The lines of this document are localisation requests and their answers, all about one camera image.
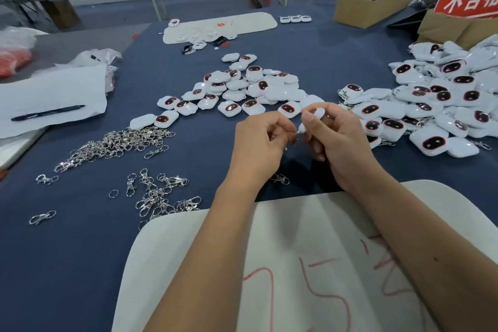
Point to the white plastic bag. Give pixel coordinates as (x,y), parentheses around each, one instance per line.
(19,36)

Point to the black pen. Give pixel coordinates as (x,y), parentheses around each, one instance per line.
(48,113)

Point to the person's left forearm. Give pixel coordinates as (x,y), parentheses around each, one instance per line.
(198,265)

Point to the person's left hand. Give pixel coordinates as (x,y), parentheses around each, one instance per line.
(255,150)

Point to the small white plastic part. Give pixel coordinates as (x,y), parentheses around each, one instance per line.
(306,19)
(285,19)
(295,19)

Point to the flat brown cardboard box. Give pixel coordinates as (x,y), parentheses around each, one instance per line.
(447,30)

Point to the white foam board red marks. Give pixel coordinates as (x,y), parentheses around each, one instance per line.
(327,250)

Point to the long white foam board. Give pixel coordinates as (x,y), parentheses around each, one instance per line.
(253,23)

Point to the orange bag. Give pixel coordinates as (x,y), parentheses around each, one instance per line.
(14,62)

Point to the person's right hand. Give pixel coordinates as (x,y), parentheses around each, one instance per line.
(342,145)

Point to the white tag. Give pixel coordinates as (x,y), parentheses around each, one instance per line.
(303,127)

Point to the white paper sheet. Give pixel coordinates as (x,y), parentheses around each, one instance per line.
(50,93)

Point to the person's right forearm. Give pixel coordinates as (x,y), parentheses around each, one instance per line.
(436,254)

